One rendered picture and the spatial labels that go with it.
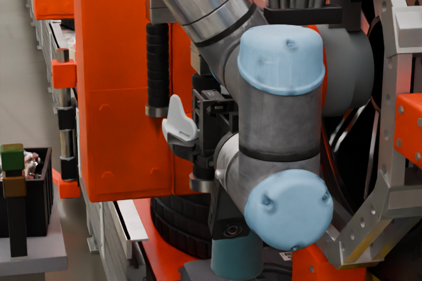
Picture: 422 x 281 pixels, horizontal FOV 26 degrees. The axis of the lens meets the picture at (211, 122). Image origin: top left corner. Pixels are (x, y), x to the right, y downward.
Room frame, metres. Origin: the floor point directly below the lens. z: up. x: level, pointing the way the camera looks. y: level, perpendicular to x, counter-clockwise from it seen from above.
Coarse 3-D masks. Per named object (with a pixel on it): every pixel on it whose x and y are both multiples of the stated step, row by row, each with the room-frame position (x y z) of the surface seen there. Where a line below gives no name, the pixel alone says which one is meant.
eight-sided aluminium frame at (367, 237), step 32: (384, 0) 1.08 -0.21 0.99; (416, 0) 1.10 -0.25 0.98; (384, 32) 1.07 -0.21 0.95; (416, 32) 1.04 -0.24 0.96; (384, 64) 1.07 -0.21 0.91; (416, 64) 1.08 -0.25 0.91; (384, 96) 1.07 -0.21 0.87; (384, 128) 1.06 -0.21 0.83; (384, 160) 1.06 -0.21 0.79; (384, 192) 1.04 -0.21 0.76; (416, 192) 1.04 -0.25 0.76; (352, 224) 1.14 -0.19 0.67; (384, 224) 1.07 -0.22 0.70; (352, 256) 1.15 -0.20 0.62; (384, 256) 1.17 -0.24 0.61
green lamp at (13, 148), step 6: (6, 144) 1.53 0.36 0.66; (12, 144) 1.53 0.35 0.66; (18, 144) 1.53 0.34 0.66; (6, 150) 1.50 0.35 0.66; (12, 150) 1.50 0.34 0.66; (18, 150) 1.50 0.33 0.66; (6, 156) 1.49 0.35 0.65; (12, 156) 1.50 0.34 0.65; (18, 156) 1.50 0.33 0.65; (6, 162) 1.49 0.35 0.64; (12, 162) 1.50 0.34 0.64; (18, 162) 1.50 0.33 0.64; (6, 168) 1.49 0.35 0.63; (12, 168) 1.50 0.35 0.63; (18, 168) 1.50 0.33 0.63; (24, 168) 1.50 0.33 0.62
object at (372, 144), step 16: (368, 0) 1.44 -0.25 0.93; (368, 16) 1.40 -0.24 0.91; (368, 32) 1.39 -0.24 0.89; (352, 112) 1.44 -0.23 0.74; (368, 112) 1.40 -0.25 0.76; (336, 128) 1.50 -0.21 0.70; (352, 128) 1.43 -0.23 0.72; (368, 128) 1.51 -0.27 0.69; (336, 144) 1.48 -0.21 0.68; (352, 144) 1.48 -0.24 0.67; (368, 144) 1.49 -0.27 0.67; (336, 160) 1.45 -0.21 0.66; (352, 160) 1.46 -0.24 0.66; (368, 160) 1.46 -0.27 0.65; (336, 176) 1.43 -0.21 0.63; (352, 176) 1.42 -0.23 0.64; (368, 176) 1.36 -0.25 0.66; (352, 192) 1.39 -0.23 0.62; (368, 192) 1.35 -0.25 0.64; (352, 208) 1.36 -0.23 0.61; (416, 224) 1.15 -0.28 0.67
